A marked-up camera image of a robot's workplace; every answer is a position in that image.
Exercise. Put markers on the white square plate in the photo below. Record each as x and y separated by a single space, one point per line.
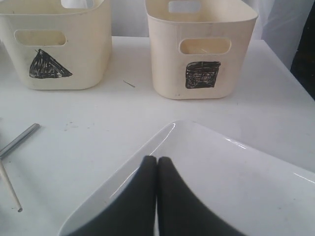
257 193

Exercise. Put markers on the cream bin with square mark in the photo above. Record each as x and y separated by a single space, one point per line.
199 55

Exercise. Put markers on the steel table knife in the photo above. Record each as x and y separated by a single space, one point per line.
18 140

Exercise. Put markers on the cream bin with triangle mark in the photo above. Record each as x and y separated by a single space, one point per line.
57 48

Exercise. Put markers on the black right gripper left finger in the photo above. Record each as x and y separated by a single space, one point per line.
132 213

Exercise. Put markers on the wooden chopstick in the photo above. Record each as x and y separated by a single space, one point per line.
9 185

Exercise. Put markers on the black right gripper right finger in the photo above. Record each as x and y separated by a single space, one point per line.
180 212

